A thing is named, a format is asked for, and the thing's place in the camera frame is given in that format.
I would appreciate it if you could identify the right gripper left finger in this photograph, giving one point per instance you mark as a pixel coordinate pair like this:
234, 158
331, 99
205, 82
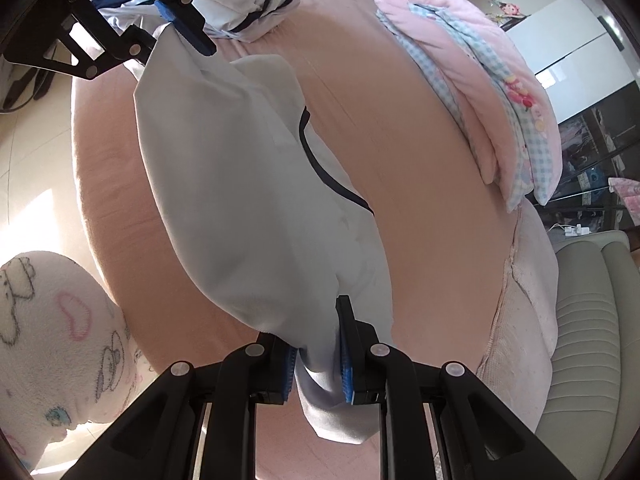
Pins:
195, 422

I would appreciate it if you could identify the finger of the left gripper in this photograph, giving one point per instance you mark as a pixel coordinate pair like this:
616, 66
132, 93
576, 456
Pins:
189, 24

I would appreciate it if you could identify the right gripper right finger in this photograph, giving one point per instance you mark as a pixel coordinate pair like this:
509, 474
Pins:
436, 422

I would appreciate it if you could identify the white navy-trimmed pants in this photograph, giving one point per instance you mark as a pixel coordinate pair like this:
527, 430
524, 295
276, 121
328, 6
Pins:
243, 20

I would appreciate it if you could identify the white navy-trimmed jacket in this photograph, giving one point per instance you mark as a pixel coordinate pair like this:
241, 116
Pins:
261, 214

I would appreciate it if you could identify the grey padded headboard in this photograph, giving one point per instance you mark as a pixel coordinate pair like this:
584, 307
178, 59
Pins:
591, 419

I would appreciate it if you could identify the person's pajama clad body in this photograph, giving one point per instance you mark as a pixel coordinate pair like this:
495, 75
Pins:
67, 354

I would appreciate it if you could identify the pink bed sheet mattress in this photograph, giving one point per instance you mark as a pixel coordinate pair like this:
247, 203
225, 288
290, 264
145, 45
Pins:
445, 232

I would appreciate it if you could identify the pink hanging garment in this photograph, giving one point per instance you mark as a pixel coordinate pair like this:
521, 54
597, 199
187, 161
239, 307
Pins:
627, 189

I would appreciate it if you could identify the folded pink checkered quilt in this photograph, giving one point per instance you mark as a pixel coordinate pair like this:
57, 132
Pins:
495, 99

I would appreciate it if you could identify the white black wardrobe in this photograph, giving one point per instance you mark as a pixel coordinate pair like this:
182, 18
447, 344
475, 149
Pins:
578, 57

